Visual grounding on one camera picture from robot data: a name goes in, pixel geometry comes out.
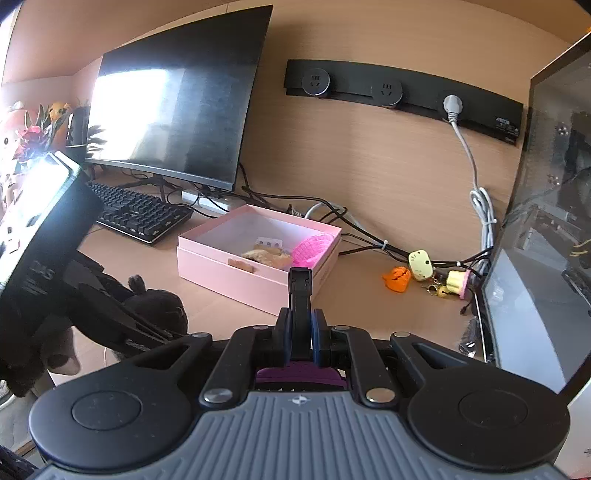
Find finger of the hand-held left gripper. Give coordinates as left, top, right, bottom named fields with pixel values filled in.
left=64, top=251, right=136, bottom=304
left=67, top=281, right=188, bottom=352

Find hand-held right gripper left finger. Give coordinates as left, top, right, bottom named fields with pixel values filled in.
left=117, top=307, right=293, bottom=411

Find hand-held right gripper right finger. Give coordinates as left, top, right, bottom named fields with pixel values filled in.
left=311, top=308, right=490, bottom=409

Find black and purple clip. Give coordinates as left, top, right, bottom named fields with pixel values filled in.
left=256, top=267, right=347, bottom=388

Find pink cardboard box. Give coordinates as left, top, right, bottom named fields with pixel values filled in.
left=177, top=204, right=343, bottom=316

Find orange pumpkin toy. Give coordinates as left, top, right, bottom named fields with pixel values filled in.
left=381, top=266, right=411, bottom=294

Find cream keychain charm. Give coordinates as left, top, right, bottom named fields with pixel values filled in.
left=408, top=249, right=434, bottom=282

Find yellow cupcake toy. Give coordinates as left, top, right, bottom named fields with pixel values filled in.
left=444, top=269, right=472, bottom=297

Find person's left hand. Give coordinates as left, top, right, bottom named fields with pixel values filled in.
left=0, top=322, right=81, bottom=398

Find black keyboard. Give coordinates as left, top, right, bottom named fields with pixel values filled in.
left=85, top=180, right=195, bottom=245

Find pink plastic basket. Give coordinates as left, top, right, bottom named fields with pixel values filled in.
left=291, top=233, right=335, bottom=268

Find red artificial flowers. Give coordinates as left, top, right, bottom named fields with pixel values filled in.
left=14, top=106, right=51, bottom=162

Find white plush doll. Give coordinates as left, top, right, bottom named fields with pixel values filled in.
left=0, top=104, right=28, bottom=217

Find white desktop hub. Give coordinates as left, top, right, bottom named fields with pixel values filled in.
left=181, top=188, right=245, bottom=217

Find orange plush toy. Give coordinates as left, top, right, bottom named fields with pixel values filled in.
left=48, top=102, right=72, bottom=144

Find black computer monitor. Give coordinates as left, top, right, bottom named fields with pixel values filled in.
left=83, top=4, right=274, bottom=204

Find right dark monitor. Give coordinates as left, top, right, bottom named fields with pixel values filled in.
left=480, top=32, right=591, bottom=480

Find black cable bundle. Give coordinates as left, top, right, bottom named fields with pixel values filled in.
left=235, top=164, right=495, bottom=278

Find grey cable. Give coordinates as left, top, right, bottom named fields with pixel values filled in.
left=302, top=202, right=347, bottom=220

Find white power cable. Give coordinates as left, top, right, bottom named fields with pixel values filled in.
left=442, top=93, right=498, bottom=278

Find black wall power track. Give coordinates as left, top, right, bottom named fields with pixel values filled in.
left=284, top=58, right=525, bottom=147

